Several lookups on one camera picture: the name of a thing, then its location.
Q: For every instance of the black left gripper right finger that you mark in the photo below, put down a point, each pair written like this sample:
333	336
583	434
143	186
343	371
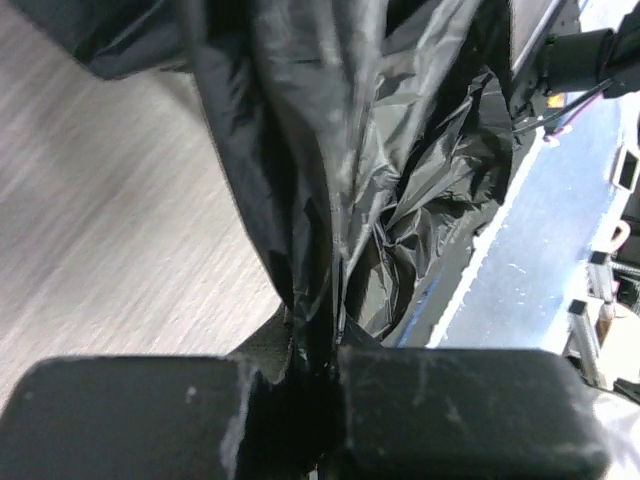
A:
416	413

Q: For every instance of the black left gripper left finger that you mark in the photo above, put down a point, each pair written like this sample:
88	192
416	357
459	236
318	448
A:
156	417

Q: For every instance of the black trash bag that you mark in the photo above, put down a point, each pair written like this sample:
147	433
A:
360	139

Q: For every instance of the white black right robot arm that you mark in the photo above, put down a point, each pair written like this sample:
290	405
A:
561	69

